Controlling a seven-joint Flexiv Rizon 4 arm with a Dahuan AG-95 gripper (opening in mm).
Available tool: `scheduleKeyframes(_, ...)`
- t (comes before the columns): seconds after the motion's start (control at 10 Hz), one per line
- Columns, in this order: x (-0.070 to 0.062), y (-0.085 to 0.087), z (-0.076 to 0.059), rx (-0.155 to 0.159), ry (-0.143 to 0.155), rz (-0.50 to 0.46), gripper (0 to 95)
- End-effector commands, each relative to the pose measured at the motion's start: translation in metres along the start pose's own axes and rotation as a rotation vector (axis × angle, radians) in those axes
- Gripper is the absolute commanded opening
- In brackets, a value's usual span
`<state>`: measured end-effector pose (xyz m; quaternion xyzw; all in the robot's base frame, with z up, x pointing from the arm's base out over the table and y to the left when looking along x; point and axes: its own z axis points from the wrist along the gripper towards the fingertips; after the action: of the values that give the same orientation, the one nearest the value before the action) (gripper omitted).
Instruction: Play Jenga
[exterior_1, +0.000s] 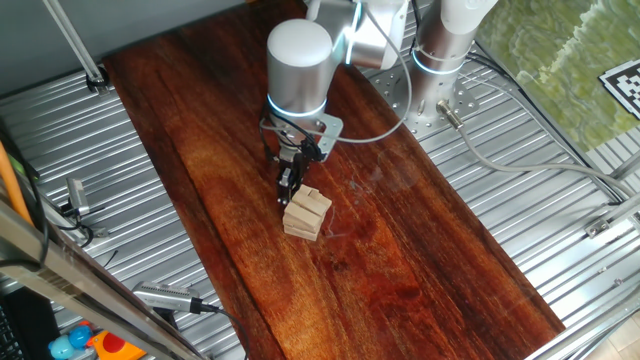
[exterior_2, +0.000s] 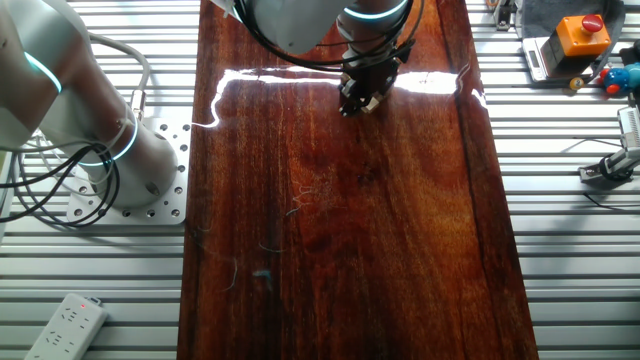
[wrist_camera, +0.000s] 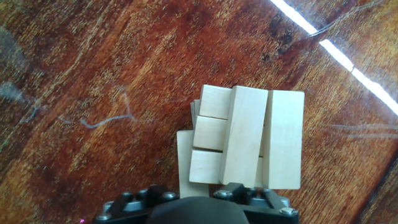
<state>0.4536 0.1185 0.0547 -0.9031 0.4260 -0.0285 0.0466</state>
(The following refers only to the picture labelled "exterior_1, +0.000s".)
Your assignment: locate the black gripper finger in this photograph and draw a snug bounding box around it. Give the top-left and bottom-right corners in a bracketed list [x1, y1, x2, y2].
[275, 168, 295, 206]
[291, 162, 308, 192]

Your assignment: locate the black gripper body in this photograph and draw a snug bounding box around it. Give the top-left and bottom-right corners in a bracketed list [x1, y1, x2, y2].
[273, 142, 321, 172]

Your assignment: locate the dark red wooden board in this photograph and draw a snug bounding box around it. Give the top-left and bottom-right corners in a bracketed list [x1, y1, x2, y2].
[102, 0, 566, 360]

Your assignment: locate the orange emergency stop box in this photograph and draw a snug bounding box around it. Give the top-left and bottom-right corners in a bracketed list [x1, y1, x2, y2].
[85, 329, 149, 360]

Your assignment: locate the aluminium stand pole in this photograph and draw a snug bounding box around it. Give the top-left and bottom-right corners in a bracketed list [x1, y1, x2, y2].
[42, 0, 111, 97]

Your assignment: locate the light blue round toy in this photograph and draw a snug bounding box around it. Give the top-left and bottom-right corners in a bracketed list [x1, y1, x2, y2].
[47, 333, 76, 360]

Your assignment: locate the orange rod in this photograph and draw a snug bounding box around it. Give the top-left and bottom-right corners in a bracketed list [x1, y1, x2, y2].
[0, 139, 35, 227]

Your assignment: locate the black equipment case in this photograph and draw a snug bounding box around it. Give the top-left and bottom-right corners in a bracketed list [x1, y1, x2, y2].
[0, 287, 61, 360]

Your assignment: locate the black white fiducial marker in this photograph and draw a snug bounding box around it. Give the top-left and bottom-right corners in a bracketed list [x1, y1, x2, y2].
[597, 58, 640, 121]

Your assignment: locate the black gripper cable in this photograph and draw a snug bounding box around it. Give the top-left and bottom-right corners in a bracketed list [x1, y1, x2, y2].
[258, 110, 324, 164]

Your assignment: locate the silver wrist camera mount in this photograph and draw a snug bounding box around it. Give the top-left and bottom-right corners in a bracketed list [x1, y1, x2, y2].
[312, 112, 345, 163]

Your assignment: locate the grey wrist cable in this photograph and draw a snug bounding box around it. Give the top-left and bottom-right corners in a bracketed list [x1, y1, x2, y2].
[258, 0, 414, 145]

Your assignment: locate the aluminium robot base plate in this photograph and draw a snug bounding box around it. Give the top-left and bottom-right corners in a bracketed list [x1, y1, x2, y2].
[372, 62, 481, 142]

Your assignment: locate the black ribbed camera cable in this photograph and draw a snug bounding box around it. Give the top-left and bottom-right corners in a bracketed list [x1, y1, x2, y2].
[188, 297, 251, 360]

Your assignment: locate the grey base cable with connector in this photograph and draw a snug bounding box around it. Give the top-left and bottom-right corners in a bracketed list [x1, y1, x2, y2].
[435, 98, 639, 199]

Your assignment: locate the silver ribbed camera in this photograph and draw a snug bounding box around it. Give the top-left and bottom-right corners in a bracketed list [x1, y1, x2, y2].
[131, 280, 201, 314]

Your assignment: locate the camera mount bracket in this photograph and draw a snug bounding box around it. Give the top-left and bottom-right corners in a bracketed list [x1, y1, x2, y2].
[149, 307, 182, 332]

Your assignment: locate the black small camera cable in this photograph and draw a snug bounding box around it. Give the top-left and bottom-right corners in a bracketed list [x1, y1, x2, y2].
[52, 199, 109, 250]

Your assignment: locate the small grey camera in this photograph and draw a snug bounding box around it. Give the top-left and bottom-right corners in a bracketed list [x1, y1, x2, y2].
[66, 176, 92, 217]

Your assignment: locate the black base cable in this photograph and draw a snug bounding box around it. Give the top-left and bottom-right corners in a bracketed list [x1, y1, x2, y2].
[462, 49, 626, 206]

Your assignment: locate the steel frame bar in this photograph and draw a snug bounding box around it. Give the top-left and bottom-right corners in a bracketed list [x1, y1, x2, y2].
[0, 197, 209, 360]

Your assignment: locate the black hanging cable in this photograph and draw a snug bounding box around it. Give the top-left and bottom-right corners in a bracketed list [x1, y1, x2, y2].
[0, 117, 52, 274]

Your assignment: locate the aluminium corner bracket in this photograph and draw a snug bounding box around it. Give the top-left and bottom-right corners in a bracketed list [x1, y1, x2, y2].
[583, 212, 614, 240]

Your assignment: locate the aluminium frame rail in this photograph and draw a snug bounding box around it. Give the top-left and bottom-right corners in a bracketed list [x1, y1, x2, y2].
[583, 189, 640, 239]
[523, 284, 640, 360]
[607, 148, 640, 182]

